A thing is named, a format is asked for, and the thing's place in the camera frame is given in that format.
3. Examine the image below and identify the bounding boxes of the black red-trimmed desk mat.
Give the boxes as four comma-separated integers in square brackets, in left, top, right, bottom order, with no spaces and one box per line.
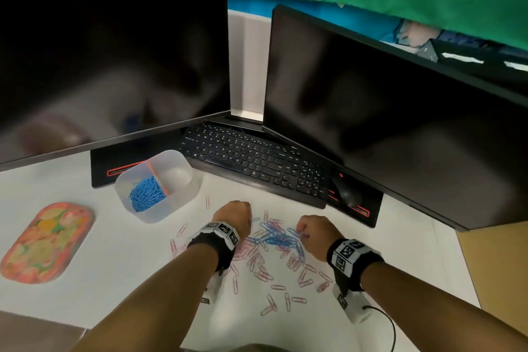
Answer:
[90,131,184,189]

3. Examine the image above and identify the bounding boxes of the left wristband with marker tags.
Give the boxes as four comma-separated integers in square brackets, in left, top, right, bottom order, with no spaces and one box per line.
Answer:
[188,222,241,276]

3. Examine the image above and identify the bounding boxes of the black computer mouse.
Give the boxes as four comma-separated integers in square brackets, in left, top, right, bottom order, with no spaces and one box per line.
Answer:
[332,176,363,208]

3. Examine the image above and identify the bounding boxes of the black right camera cable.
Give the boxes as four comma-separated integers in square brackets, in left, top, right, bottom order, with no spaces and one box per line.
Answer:
[362,305,397,352]

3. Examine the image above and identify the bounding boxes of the translucent plastic divided container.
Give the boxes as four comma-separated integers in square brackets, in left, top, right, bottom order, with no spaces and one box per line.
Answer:
[114,150,203,224]

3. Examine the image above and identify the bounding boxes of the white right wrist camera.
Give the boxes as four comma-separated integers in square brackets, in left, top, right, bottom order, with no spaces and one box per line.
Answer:
[332,284,372,325]

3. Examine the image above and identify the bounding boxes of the black equipment white labels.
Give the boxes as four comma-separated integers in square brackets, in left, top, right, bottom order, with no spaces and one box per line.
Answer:
[419,38,528,95]

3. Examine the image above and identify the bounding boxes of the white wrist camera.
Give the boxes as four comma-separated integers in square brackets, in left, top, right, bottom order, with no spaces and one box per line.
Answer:
[201,269,226,305]
[332,284,372,325]

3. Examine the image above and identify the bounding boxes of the person's left hand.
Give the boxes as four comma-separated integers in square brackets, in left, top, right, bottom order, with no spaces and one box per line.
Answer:
[211,200,252,243]

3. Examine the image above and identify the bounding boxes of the pile of blue pink paperclips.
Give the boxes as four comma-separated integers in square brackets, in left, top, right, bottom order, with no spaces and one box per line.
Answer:
[170,195,334,317]

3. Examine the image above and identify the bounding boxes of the floral orange tin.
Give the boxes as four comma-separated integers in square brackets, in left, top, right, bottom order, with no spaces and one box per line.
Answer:
[0,202,96,284]

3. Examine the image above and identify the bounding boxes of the wristband with marker tags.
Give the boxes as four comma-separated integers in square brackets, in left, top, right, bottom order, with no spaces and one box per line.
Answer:
[188,222,241,276]
[326,239,385,295]

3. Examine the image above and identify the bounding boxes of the heap of sorted blue paperclips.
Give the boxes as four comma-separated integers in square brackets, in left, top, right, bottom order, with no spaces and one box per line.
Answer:
[128,175,167,213]

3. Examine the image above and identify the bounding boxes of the black computer monitor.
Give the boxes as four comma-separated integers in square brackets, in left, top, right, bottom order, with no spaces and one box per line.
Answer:
[0,0,231,172]
[262,4,528,232]

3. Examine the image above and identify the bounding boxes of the person's right forearm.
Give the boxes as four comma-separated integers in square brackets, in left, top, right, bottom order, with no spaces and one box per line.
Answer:
[361,261,528,352]

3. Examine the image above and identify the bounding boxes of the right wristband with marker tags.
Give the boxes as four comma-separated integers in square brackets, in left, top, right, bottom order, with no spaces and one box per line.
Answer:
[326,239,385,295]

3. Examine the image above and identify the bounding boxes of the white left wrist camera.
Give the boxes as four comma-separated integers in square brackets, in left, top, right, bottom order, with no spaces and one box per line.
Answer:
[201,269,226,305]

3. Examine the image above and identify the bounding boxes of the person's right hand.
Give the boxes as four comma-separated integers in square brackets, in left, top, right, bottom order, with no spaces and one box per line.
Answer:
[296,215,344,262]

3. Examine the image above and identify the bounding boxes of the person's left forearm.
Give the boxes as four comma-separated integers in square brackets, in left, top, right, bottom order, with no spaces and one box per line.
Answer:
[72,243,219,352]

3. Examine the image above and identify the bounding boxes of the blue partition panel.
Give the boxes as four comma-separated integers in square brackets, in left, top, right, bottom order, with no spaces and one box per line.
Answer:
[227,0,403,43]

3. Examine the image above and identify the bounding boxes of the black keyboard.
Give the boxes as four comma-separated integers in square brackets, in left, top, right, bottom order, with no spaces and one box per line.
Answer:
[178,123,329,210]

